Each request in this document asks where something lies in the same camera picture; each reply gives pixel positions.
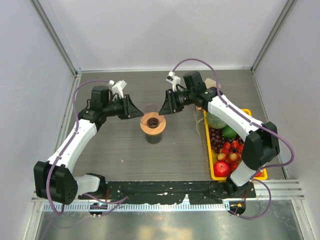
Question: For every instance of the yellow plastic fruit tray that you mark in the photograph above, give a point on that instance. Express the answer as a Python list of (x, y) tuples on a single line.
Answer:
[(212, 156)]

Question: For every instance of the green netted melon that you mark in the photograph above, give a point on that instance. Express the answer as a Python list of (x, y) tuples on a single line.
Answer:
[(215, 122)]

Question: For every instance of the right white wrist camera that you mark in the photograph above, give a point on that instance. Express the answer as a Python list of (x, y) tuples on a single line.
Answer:
[(174, 80)]

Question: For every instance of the red grape bunch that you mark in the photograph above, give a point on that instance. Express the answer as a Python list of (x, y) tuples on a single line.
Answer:
[(217, 139)]

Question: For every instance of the dark green lime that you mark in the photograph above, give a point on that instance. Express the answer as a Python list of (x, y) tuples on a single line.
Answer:
[(228, 132)]

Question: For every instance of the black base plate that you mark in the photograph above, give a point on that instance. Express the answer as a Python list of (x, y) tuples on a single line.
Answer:
[(173, 192)]

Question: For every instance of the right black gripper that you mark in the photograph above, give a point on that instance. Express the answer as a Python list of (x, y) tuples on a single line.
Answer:
[(170, 105)]

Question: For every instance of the white slotted cable duct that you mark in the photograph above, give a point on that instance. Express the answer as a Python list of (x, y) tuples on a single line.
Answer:
[(91, 206)]

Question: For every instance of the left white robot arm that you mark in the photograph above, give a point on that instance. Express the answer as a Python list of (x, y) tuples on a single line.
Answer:
[(53, 178)]

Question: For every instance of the glass coffee carafe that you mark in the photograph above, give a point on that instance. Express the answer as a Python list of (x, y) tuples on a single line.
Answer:
[(153, 139)]

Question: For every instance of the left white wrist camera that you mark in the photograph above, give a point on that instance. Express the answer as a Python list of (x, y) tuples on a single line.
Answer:
[(117, 88)]

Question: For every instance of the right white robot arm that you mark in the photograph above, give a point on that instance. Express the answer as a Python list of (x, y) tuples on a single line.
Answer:
[(261, 144)]

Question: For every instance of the round wooden dripper stand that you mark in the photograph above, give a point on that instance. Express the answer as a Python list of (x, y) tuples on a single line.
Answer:
[(154, 131)]

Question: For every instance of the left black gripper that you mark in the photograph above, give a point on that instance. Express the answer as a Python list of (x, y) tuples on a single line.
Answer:
[(129, 110)]

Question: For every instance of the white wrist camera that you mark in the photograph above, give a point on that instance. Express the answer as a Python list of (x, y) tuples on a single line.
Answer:
[(117, 88), (174, 80)]

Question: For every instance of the coffee filter paper pack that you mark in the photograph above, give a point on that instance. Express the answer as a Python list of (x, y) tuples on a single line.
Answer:
[(209, 83)]

